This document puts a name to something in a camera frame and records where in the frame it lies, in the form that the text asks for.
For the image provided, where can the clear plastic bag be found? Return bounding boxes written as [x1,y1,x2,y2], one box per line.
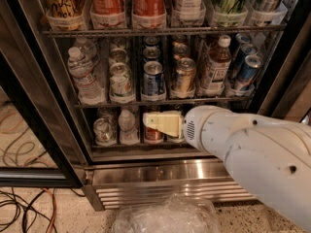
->
[111,194,221,233]

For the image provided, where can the fridge glass door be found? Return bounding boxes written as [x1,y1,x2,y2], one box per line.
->
[0,0,87,188]
[259,18,311,122]

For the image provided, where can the blue Pepsi can front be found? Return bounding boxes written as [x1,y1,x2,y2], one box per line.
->
[143,61,164,96]

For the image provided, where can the wire shelf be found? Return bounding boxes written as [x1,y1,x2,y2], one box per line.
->
[42,24,286,38]
[75,96,253,109]

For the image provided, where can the fridge glass door left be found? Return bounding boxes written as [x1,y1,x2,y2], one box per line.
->
[0,0,87,188]

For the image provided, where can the small water bottle bottom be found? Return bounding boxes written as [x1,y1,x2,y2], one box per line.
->
[119,109,139,146]

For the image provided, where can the orange soda can front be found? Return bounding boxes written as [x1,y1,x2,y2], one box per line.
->
[173,57,196,92]

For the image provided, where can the blue pepsi can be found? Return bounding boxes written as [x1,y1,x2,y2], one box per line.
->
[143,61,164,96]
[143,36,160,48]
[143,47,160,62]

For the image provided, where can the white green can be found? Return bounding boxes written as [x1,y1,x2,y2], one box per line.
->
[93,117,115,145]
[108,48,128,66]
[110,63,132,97]
[110,37,127,50]

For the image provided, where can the top wire shelf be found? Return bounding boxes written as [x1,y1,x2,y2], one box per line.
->
[42,24,286,38]

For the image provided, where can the orange cable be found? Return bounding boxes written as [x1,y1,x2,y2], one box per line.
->
[42,187,58,233]

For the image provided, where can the clear water bottle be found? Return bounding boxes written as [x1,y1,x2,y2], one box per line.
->
[67,47,103,105]
[74,37,98,64]

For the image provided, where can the white green can front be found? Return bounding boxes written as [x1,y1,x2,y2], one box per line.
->
[110,63,132,97]

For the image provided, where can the blue energy can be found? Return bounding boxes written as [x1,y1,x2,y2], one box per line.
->
[233,54,263,91]
[234,33,251,49]
[230,44,259,79]

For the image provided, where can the orange soda can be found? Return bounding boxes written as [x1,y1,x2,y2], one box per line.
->
[173,57,196,92]
[171,35,188,46]
[172,45,190,61]

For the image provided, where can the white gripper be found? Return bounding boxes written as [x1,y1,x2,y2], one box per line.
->
[143,106,240,159]

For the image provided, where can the blue energy can front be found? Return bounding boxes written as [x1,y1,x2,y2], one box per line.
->
[233,54,263,91]

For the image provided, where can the clear water bottle front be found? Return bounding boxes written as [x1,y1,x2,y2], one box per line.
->
[67,47,103,105]

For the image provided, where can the clear water bottle back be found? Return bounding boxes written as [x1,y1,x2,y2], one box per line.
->
[74,37,98,64]

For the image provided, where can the black cable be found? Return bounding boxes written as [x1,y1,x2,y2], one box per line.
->
[0,186,57,233]

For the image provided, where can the white green can bottom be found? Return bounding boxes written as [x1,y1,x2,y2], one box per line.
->
[93,117,115,145]

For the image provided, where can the yellow LaCroix can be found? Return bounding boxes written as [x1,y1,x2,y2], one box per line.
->
[47,0,81,18]

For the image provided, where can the fridge glass door right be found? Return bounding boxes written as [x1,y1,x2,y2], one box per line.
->
[259,18,311,122]

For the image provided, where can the steel fridge base grille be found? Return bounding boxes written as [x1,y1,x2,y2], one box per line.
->
[83,158,254,211]

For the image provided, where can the red cola can bottom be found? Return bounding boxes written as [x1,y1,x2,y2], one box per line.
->
[145,127,163,142]

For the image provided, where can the iced tea bottle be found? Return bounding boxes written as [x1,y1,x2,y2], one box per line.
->
[200,35,231,90]

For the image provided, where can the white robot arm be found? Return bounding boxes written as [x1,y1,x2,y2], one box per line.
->
[143,106,311,232]

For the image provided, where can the middle wire shelf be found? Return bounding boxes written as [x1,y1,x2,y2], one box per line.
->
[75,96,253,109]

